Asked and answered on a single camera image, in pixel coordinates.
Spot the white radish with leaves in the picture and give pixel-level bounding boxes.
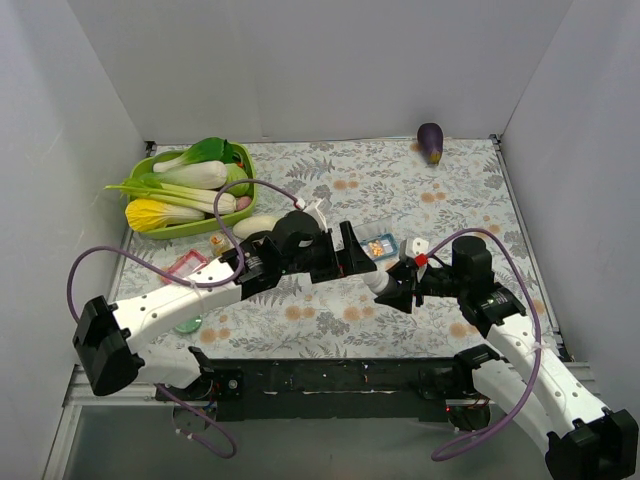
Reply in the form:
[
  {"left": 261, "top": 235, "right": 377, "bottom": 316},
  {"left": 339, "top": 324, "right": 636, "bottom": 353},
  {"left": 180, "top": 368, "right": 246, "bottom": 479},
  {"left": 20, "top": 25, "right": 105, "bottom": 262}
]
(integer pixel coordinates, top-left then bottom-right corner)
[{"left": 232, "top": 215, "right": 278, "bottom": 239}]

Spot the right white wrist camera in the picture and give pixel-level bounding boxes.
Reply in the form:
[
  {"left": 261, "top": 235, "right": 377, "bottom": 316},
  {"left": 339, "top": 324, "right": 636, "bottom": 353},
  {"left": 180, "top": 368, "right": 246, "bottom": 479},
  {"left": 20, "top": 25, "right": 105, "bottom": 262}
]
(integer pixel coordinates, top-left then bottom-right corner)
[{"left": 399, "top": 237, "right": 429, "bottom": 268}]

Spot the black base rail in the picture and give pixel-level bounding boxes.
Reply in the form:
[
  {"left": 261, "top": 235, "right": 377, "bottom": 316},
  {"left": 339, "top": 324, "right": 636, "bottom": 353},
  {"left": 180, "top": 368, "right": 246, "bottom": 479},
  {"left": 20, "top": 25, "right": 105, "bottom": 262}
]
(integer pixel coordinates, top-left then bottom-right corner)
[{"left": 155, "top": 358, "right": 491, "bottom": 430}]

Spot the green bok choy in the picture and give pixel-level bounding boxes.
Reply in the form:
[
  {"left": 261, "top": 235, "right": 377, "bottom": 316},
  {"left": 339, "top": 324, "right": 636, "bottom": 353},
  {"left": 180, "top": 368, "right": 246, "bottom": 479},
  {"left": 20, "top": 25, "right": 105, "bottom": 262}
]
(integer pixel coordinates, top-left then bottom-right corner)
[{"left": 152, "top": 137, "right": 234, "bottom": 173}]

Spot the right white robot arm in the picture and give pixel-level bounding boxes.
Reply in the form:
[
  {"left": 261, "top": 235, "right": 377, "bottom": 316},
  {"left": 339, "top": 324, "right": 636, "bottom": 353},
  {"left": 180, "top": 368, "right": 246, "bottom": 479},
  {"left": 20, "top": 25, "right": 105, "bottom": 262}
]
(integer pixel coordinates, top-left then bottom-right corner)
[{"left": 364, "top": 230, "right": 639, "bottom": 479}]

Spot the green round pill case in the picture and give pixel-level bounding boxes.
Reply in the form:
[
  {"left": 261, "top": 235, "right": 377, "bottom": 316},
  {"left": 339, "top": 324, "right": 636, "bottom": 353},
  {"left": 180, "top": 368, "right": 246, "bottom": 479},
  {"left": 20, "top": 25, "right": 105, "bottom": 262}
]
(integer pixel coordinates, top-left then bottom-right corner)
[{"left": 174, "top": 316, "right": 202, "bottom": 335}]

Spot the light green cabbage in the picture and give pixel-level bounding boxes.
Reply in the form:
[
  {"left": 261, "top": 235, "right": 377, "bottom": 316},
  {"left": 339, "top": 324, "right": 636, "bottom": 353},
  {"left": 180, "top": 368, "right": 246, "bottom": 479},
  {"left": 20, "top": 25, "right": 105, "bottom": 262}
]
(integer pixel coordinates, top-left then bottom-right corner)
[{"left": 224, "top": 163, "right": 250, "bottom": 198}]

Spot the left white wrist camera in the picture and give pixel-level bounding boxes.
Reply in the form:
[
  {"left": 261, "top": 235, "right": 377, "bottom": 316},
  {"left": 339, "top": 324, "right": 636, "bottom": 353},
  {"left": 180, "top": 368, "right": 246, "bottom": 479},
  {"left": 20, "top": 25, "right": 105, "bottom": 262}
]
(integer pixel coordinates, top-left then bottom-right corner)
[{"left": 303, "top": 199, "right": 328, "bottom": 231}]

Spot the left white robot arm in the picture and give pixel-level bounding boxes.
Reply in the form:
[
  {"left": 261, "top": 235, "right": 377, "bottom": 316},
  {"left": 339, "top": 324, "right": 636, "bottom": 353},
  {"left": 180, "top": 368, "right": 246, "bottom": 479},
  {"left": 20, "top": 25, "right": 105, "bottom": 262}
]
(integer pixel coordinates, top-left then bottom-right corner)
[{"left": 72, "top": 211, "right": 377, "bottom": 400}]

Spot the blue rectangular pill box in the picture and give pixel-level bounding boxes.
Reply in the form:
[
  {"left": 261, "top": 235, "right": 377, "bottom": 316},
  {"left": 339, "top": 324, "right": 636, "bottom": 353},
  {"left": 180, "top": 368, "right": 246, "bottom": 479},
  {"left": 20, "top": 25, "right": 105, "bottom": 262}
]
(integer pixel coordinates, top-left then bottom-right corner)
[{"left": 354, "top": 216, "right": 398, "bottom": 262}]

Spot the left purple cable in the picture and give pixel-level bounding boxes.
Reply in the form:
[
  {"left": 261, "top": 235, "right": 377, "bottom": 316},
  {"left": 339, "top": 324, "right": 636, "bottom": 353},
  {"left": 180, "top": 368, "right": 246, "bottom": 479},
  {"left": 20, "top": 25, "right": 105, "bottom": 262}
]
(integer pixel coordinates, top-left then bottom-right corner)
[{"left": 67, "top": 178, "right": 307, "bottom": 460}]

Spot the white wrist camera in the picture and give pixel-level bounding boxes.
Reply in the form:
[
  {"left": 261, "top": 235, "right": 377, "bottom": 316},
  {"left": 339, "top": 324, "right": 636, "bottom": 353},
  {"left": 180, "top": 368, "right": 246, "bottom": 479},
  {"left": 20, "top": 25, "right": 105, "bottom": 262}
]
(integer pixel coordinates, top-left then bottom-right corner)
[
  {"left": 303, "top": 199, "right": 328, "bottom": 231},
  {"left": 399, "top": 237, "right": 429, "bottom": 268}
]

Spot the pink radish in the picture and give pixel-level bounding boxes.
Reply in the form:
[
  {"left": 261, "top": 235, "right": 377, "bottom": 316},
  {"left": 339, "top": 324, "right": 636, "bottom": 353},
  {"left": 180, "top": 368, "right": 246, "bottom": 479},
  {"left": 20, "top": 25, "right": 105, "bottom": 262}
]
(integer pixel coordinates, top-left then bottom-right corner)
[{"left": 235, "top": 196, "right": 252, "bottom": 211}]

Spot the white cap pill bottle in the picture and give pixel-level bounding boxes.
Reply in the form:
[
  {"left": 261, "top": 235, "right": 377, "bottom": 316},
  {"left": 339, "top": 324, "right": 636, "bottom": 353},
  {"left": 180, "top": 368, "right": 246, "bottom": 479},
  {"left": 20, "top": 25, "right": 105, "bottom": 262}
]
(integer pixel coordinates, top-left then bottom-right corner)
[{"left": 363, "top": 270, "right": 399, "bottom": 296}]

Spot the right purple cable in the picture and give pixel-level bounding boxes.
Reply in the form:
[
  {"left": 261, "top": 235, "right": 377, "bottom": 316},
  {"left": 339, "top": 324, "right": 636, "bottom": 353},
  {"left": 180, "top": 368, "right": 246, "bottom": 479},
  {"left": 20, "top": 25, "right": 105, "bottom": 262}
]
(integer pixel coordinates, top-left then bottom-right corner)
[{"left": 430, "top": 228, "right": 544, "bottom": 462}]

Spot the purple cable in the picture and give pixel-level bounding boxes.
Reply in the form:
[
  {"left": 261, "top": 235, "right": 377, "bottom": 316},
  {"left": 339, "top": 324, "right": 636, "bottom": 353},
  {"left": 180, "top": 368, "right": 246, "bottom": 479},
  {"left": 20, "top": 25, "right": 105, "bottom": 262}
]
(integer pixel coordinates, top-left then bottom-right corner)
[
  {"left": 67, "top": 178, "right": 307, "bottom": 460},
  {"left": 430, "top": 228, "right": 544, "bottom": 462}
]

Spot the pink rectangular pill box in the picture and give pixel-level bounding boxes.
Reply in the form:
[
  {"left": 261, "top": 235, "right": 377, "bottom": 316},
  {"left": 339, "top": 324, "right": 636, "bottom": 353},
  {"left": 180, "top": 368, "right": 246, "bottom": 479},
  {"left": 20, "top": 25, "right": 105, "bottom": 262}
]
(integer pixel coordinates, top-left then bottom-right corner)
[{"left": 162, "top": 249, "right": 209, "bottom": 278}]

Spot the purple eggplant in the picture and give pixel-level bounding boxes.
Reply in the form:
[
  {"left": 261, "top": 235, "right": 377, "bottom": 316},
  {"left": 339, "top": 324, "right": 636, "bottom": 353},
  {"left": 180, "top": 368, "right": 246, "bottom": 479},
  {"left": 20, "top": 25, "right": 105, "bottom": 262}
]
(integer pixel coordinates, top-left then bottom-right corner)
[{"left": 416, "top": 122, "right": 444, "bottom": 165}]

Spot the green plastic basket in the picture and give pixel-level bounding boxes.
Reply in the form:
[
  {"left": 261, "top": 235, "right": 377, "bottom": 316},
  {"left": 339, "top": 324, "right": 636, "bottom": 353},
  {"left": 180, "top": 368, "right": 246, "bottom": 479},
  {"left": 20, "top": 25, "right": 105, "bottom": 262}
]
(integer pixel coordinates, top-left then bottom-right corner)
[{"left": 130, "top": 143, "right": 257, "bottom": 240}]

